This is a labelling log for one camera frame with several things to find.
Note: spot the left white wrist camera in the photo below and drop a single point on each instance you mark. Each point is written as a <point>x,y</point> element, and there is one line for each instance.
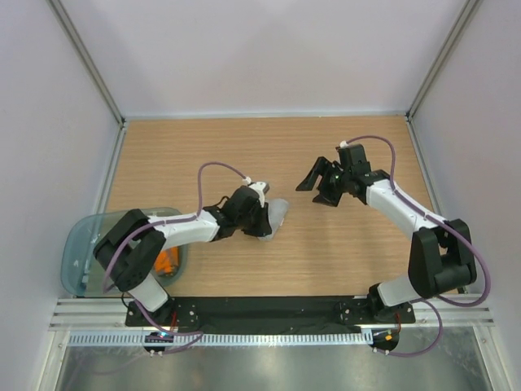
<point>260,188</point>

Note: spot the white slotted cable duct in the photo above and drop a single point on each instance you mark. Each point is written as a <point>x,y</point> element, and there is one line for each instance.
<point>157,339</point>

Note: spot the right aluminium frame post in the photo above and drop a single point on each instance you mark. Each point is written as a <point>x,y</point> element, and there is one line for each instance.
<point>459,26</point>

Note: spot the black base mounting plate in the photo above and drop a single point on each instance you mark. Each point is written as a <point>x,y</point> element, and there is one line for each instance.
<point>269,315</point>

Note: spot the aluminium frame post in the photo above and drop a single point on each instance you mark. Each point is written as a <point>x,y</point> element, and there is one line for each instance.
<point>71,32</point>
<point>459,26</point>

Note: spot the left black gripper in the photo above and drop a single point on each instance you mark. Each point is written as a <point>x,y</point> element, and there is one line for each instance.
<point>263,227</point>

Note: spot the blue translucent plastic tray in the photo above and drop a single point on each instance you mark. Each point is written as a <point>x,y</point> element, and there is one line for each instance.
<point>81,274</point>

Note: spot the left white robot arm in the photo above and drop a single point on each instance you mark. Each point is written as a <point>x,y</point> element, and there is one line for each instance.
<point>129,250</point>

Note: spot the aluminium rail front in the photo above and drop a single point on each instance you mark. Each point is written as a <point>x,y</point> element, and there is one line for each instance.
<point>109,314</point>

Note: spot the orange grey patterned towel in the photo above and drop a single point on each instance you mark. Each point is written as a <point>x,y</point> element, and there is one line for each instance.
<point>168,262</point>

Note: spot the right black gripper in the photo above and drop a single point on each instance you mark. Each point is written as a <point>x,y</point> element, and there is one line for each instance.
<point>322,167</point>

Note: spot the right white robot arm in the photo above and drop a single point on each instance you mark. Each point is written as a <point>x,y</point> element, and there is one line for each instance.
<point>440,258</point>

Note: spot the left aluminium frame post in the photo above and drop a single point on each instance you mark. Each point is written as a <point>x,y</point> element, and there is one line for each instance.
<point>71,32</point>

